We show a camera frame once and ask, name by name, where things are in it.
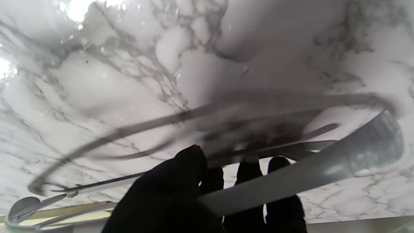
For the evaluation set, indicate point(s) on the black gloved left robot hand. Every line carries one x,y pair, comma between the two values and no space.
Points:
161,200

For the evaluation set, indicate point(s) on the wooden rack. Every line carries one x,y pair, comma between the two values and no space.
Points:
64,210

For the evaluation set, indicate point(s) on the grey clothes hanger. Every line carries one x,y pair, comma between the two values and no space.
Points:
323,168

